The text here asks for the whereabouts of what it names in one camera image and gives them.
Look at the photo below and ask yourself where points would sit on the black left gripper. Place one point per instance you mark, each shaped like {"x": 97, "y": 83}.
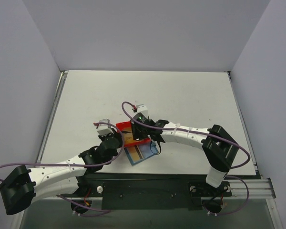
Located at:
{"x": 117, "y": 140}

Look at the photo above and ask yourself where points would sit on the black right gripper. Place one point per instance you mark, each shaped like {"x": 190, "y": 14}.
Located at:
{"x": 137, "y": 131}

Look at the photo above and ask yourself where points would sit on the right aluminium side rail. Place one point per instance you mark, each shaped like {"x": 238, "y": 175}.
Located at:
{"x": 244, "y": 128}

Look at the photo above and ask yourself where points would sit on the aluminium side rail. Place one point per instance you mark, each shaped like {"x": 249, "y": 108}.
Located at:
{"x": 244, "y": 128}
{"x": 58, "y": 93}

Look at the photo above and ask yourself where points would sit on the blue leather card holder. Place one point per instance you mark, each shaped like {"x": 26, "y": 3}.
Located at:
{"x": 148, "y": 150}

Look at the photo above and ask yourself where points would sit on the red plastic bin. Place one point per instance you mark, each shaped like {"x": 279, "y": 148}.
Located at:
{"x": 127, "y": 125}

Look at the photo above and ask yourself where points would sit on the left aluminium side rail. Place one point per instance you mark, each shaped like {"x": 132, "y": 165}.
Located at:
{"x": 58, "y": 93}

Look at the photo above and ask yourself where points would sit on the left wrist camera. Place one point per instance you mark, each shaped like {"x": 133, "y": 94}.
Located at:
{"x": 103, "y": 126}

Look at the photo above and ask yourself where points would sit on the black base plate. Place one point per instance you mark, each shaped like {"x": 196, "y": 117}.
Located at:
{"x": 130, "y": 191}

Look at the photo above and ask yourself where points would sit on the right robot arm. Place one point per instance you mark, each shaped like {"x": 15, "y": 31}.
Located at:
{"x": 218, "y": 146}

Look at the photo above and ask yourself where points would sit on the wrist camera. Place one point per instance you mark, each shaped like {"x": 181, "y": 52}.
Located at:
{"x": 141, "y": 108}
{"x": 103, "y": 126}

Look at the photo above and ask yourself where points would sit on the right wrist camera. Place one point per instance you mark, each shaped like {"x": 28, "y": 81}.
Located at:
{"x": 141, "y": 108}

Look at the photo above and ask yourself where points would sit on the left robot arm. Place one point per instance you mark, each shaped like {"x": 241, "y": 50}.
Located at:
{"x": 29, "y": 183}

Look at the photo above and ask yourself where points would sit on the aluminium front rail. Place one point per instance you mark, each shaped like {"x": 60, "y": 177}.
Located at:
{"x": 232, "y": 187}

